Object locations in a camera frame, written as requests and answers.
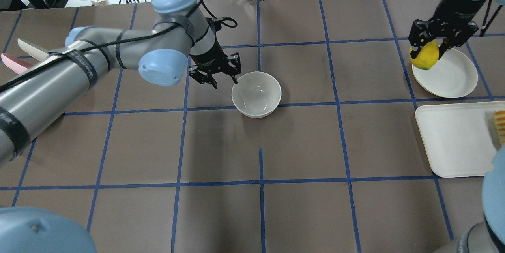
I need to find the cream plate in rack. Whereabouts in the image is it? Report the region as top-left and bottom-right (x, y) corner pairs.
(17, 38), (49, 61)

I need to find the cream ceramic bowl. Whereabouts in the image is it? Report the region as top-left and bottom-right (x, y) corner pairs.
(231, 71), (282, 118)

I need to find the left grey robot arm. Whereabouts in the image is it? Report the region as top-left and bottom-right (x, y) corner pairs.
(1, 0), (241, 165)

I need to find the cream rectangular tray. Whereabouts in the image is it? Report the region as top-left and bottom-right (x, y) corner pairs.
(415, 101), (504, 178)

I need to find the cream small plate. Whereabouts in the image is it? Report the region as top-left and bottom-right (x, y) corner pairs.
(412, 49), (479, 99)

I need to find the yellow lemon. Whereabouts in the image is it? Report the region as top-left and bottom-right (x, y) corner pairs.
(409, 40), (440, 71)

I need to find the pink plate in rack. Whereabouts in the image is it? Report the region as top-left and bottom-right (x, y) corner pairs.
(1, 53), (34, 75)

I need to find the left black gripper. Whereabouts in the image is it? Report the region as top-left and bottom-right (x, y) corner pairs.
(188, 40), (241, 90)

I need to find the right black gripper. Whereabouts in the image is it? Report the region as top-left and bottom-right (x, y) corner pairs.
(408, 0), (480, 60)

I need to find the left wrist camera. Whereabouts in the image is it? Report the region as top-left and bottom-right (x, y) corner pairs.
(206, 17), (238, 35)

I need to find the sliced yellow bread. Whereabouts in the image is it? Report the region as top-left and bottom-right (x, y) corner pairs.
(493, 110), (505, 146)

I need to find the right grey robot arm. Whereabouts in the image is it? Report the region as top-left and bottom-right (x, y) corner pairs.
(408, 0), (505, 253)

